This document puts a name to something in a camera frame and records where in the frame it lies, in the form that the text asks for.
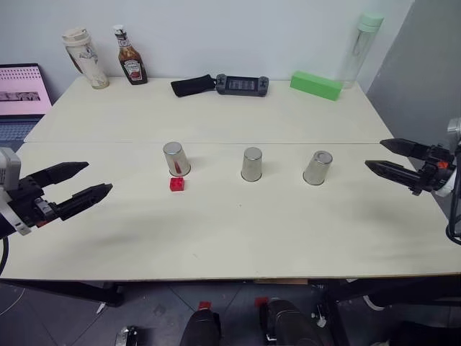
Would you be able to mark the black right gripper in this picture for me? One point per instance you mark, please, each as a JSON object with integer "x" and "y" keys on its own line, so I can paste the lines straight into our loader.
{"x": 436, "y": 173}

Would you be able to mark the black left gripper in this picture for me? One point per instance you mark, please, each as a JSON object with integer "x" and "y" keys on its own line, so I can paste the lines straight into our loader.
{"x": 30, "y": 205}

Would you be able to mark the steel cup with ringed base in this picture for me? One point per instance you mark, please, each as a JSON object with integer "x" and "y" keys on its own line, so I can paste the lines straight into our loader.
{"x": 317, "y": 167}

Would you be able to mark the open laptop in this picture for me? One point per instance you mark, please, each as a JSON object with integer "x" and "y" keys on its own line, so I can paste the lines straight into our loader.
{"x": 21, "y": 97}

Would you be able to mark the red toy brick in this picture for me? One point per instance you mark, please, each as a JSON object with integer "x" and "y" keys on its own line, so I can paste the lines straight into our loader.
{"x": 178, "y": 185}

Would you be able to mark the steel cup with red reflection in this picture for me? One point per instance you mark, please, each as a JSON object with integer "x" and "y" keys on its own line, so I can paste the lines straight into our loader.
{"x": 176, "y": 158}

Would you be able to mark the green rectangular box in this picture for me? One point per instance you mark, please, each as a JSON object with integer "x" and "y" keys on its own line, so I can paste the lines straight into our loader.
{"x": 316, "y": 85}

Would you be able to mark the clear bottle with green lid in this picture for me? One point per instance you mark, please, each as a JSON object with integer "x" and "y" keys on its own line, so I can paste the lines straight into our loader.
{"x": 358, "y": 54}

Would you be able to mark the beige travel tumbler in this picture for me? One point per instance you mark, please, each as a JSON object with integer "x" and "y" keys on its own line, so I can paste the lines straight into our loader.
{"x": 88, "y": 61}

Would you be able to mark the ketchup bottle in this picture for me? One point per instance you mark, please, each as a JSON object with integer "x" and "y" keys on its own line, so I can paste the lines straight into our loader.
{"x": 132, "y": 61}

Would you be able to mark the white curved object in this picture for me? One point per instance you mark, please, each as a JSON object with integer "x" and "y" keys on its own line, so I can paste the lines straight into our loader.
{"x": 374, "y": 303}

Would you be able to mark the plain steel cup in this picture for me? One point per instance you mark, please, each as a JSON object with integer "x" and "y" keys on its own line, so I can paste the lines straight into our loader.
{"x": 251, "y": 164}

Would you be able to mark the black fabric pouch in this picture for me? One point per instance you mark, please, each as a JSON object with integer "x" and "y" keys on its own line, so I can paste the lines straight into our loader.
{"x": 192, "y": 86}

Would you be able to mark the shiny chrome object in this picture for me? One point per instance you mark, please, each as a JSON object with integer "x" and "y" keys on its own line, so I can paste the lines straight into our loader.
{"x": 126, "y": 336}

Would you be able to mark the grey handheld game console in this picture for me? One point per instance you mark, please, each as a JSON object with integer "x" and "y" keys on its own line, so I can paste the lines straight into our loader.
{"x": 243, "y": 85}

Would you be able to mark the red tape piece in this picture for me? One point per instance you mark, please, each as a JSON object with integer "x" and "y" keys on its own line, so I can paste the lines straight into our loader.
{"x": 205, "y": 305}
{"x": 261, "y": 301}

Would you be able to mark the dark rounded shape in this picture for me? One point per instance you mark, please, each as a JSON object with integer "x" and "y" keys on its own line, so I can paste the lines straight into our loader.
{"x": 288, "y": 324}
{"x": 201, "y": 329}

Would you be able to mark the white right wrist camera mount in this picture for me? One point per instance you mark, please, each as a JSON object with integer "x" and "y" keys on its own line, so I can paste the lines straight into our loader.
{"x": 454, "y": 128}

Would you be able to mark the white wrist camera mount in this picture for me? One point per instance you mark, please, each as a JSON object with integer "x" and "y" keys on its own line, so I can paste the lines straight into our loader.
{"x": 454, "y": 128}
{"x": 8, "y": 171}

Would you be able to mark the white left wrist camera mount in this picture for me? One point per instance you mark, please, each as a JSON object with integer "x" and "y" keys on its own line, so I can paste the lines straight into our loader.
{"x": 8, "y": 171}

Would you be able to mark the black table frame bar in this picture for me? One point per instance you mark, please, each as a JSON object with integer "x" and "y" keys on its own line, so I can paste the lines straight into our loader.
{"x": 65, "y": 290}

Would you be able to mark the black table leg frame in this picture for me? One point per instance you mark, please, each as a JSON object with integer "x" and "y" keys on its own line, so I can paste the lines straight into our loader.
{"x": 396, "y": 288}

